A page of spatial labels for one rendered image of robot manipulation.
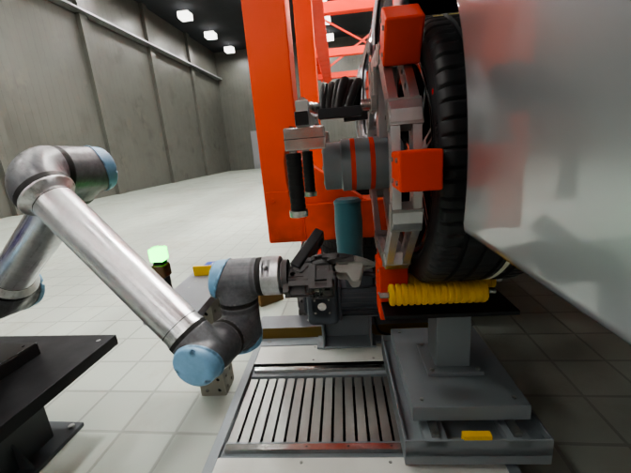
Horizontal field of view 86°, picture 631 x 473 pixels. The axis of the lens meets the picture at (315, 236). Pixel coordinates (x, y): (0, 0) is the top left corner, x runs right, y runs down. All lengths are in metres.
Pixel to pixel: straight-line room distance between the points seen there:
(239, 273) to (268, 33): 0.97
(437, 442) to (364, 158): 0.74
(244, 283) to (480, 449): 0.72
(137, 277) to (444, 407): 0.81
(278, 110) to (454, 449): 1.23
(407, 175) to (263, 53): 0.97
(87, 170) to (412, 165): 0.76
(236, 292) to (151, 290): 0.17
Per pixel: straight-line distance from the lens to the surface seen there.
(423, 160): 0.61
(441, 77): 0.71
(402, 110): 0.70
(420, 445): 1.04
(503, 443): 1.09
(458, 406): 1.05
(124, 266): 0.79
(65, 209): 0.87
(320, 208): 1.41
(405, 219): 0.71
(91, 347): 1.45
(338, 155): 0.90
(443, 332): 1.09
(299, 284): 0.76
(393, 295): 0.90
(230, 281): 0.78
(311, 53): 3.42
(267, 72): 1.44
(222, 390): 1.49
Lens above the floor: 0.90
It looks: 15 degrees down
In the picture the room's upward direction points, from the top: 5 degrees counter-clockwise
